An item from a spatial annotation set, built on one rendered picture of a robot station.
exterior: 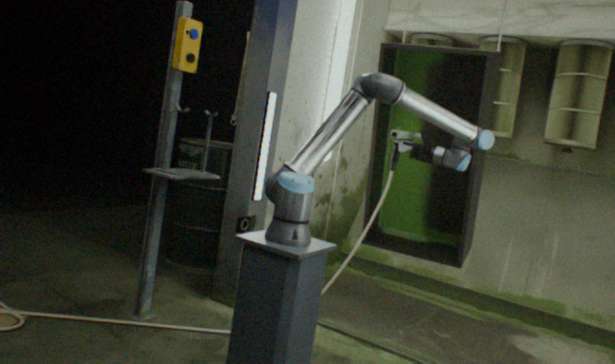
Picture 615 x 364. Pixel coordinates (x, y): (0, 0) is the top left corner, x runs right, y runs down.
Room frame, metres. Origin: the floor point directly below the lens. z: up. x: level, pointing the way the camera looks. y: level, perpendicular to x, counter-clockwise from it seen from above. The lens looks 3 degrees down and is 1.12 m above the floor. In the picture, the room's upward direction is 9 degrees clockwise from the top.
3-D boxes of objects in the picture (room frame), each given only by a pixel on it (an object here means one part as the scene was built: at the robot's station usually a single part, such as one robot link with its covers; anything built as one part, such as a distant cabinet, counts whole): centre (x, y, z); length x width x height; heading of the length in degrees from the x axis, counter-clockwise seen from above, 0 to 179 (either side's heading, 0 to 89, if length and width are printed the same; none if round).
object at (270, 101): (2.91, 0.31, 0.96); 0.06 x 0.02 x 0.63; 150
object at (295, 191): (2.06, 0.07, 0.83); 0.17 x 0.15 x 0.18; 19
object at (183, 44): (2.56, 0.73, 1.42); 0.12 x 0.06 x 0.26; 150
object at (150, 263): (2.59, 0.78, 0.82); 0.06 x 0.06 x 1.64; 60
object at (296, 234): (2.06, 0.06, 0.69); 0.19 x 0.19 x 0.10
